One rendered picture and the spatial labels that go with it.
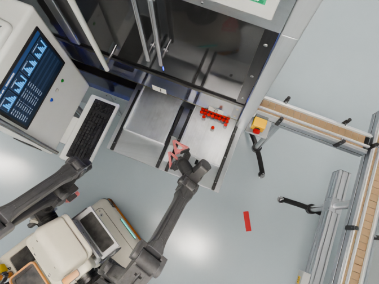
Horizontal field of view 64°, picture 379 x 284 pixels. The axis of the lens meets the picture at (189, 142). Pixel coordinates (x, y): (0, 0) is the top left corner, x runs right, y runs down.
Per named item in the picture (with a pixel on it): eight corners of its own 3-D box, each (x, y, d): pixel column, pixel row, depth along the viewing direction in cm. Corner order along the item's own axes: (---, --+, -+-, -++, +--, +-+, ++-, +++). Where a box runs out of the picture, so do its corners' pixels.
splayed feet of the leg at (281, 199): (278, 194, 259) (283, 192, 245) (335, 216, 254) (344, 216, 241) (276, 203, 257) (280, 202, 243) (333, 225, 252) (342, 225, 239)
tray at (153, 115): (146, 80, 189) (146, 78, 186) (186, 95, 187) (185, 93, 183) (123, 129, 181) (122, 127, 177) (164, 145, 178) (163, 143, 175)
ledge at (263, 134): (252, 111, 186) (252, 110, 184) (272, 118, 185) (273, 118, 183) (245, 131, 183) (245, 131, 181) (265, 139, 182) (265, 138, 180)
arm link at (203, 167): (175, 183, 126) (191, 197, 127) (193, 167, 121) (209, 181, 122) (183, 170, 137) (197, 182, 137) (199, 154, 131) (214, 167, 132)
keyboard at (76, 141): (96, 98, 194) (95, 97, 191) (115, 106, 193) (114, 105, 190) (66, 156, 184) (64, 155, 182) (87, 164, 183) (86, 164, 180)
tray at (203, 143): (198, 100, 186) (198, 97, 183) (238, 114, 184) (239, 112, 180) (177, 150, 178) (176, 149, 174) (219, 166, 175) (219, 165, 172)
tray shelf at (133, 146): (140, 79, 191) (139, 78, 190) (245, 118, 185) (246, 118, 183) (106, 148, 180) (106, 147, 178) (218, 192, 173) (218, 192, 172)
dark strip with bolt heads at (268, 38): (230, 115, 171) (265, 27, 94) (237, 118, 170) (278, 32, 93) (229, 117, 170) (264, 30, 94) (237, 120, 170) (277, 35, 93)
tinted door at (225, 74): (164, 73, 154) (151, -15, 97) (245, 103, 150) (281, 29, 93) (164, 74, 154) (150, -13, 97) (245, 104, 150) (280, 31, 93)
